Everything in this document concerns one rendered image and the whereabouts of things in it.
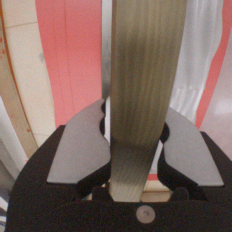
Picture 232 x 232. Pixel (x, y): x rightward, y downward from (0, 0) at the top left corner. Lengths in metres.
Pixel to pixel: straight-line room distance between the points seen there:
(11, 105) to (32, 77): 0.05
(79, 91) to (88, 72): 0.03
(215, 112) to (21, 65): 0.28
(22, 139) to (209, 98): 0.28
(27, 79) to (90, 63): 0.09
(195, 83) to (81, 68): 0.14
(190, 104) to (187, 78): 0.04
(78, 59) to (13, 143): 0.16
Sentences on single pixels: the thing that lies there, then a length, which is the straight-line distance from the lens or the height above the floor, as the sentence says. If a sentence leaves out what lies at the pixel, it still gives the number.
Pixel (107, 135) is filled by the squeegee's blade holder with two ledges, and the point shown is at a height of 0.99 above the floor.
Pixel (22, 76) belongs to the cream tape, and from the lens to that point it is 0.21.
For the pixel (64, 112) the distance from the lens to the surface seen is 0.20.
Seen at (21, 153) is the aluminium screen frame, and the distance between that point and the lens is 0.26.
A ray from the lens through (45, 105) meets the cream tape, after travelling 0.21.
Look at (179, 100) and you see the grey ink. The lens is 0.19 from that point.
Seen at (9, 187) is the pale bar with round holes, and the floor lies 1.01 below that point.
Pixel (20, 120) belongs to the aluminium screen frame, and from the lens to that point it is 0.23.
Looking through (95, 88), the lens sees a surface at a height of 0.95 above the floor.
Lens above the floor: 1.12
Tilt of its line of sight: 57 degrees down
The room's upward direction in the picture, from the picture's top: 175 degrees counter-clockwise
